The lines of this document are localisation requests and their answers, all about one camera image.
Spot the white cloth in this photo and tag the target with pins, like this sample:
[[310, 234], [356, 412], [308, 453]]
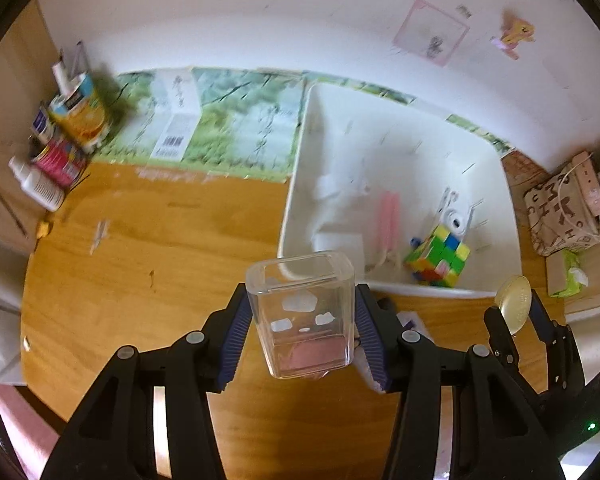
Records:
[[0, 310]]

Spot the cartoon wall sticker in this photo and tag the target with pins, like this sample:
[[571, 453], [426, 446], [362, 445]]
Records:
[[515, 32]]

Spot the brown drawn cardboard sheet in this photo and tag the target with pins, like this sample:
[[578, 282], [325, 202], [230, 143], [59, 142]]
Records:
[[517, 167]]

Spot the small yellow scrap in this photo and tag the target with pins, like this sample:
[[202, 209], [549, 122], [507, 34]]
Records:
[[43, 230]]

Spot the beige printed bag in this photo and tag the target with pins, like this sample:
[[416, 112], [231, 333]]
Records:
[[560, 215]]

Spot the pink plastic stick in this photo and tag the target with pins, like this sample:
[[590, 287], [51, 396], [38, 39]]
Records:
[[389, 220]]

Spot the small grey wall sticker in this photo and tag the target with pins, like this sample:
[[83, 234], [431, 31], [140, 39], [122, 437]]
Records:
[[463, 10]]

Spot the white box with barcode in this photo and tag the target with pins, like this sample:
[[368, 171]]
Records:
[[177, 125]]

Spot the pink can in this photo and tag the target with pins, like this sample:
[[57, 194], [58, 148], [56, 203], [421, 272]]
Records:
[[60, 162]]

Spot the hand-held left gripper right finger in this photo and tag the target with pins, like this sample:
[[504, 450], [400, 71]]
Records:
[[372, 342]]

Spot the blue and white small box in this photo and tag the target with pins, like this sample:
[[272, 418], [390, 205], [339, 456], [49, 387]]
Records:
[[42, 125]]

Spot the multicoloured puzzle cube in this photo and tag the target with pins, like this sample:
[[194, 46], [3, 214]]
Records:
[[442, 255]]

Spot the white plastic storage bin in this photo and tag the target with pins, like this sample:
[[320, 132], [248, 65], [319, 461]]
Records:
[[405, 160]]

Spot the small white camera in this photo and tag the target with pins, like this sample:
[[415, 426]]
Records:
[[455, 220]]

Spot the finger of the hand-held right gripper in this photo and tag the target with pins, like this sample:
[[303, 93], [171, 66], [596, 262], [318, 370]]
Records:
[[542, 316], [500, 335]]

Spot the clear box with blue label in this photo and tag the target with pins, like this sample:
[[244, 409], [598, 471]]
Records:
[[410, 321]]

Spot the orange juice carton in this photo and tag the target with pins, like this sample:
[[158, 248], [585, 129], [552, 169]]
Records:
[[82, 115]]

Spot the pink paper wall note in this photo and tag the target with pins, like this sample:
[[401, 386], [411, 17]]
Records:
[[430, 30]]

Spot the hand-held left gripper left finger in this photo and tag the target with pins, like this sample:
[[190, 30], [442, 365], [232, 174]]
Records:
[[232, 340]]

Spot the round pink compact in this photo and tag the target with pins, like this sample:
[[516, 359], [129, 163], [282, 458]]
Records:
[[307, 355]]

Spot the clear plastic container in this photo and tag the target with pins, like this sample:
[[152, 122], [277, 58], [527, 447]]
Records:
[[300, 310]]

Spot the white tube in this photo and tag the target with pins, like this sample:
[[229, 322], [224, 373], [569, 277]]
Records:
[[62, 76]]

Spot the white plastic bottle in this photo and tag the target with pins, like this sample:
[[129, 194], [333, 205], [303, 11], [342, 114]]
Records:
[[37, 185]]

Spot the white square adapter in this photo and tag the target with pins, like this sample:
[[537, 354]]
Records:
[[337, 247]]

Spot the green landscape poster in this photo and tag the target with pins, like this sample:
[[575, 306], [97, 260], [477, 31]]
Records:
[[240, 125]]

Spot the green tissue pack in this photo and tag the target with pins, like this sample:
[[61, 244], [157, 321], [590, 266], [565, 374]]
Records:
[[567, 280]]

